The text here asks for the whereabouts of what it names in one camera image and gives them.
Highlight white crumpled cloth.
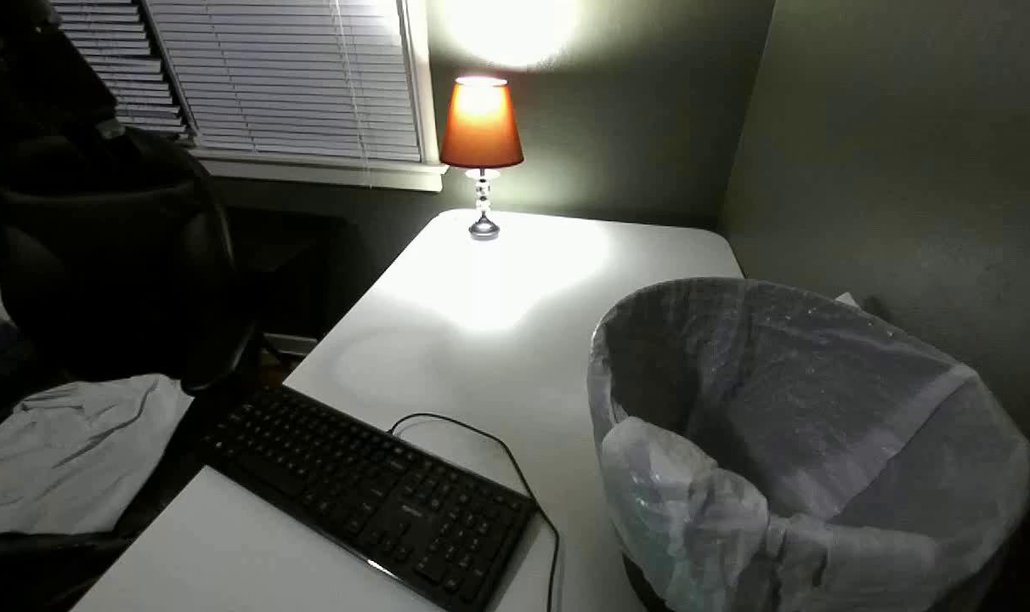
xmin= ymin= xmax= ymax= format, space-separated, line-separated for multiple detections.
xmin=0 ymin=371 xmax=197 ymax=549

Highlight black keyboard cable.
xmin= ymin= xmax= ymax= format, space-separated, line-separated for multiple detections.
xmin=384 ymin=408 xmax=568 ymax=612

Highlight black office chair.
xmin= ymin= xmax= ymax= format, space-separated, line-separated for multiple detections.
xmin=0 ymin=122 xmax=260 ymax=394

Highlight white window sill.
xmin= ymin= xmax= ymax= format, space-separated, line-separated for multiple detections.
xmin=186 ymin=148 xmax=453 ymax=196

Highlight orange shade table lamp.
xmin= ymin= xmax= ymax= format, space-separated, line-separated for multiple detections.
xmin=438 ymin=73 xmax=527 ymax=245

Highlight narrow white window blind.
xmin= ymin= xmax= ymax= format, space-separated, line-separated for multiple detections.
xmin=47 ymin=0 xmax=191 ymax=144

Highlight black computer keyboard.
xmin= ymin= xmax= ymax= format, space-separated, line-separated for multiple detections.
xmin=197 ymin=382 xmax=541 ymax=612

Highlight white plastic bin liner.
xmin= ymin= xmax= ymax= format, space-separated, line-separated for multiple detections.
xmin=585 ymin=277 xmax=1030 ymax=612

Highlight wide white window blind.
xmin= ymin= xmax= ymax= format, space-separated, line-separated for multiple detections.
xmin=142 ymin=0 xmax=424 ymax=167

